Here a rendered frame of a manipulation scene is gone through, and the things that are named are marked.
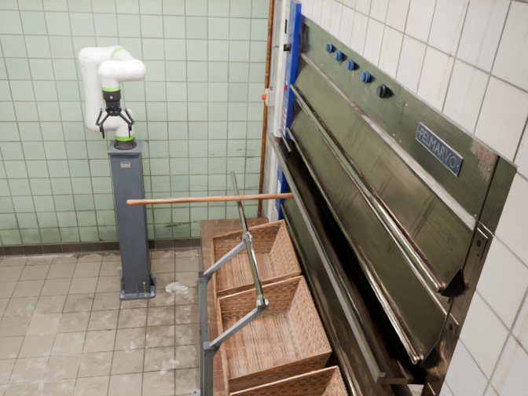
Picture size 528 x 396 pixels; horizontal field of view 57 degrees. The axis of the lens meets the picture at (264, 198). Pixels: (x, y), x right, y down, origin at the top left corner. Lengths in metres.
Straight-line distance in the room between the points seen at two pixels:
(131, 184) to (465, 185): 2.45
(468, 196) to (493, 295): 0.25
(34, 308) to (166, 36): 2.17
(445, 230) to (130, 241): 2.60
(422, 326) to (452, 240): 0.30
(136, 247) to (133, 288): 0.37
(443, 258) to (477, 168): 0.26
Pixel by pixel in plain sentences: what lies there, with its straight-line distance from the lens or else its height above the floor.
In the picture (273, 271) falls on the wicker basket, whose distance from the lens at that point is 3.11.
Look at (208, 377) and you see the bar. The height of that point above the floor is 0.78.
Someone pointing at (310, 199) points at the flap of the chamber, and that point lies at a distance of 2.25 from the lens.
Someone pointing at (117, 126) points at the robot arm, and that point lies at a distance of 3.19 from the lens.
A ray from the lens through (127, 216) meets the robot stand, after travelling 3.46.
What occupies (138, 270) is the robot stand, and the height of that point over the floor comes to 0.24.
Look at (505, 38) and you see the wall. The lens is 1.16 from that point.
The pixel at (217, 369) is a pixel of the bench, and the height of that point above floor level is 0.58.
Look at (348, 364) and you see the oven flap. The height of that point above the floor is 0.96.
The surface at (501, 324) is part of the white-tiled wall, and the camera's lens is 1.19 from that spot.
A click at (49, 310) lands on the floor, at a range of 3.90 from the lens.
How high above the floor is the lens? 2.49
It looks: 29 degrees down
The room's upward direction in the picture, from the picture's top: 4 degrees clockwise
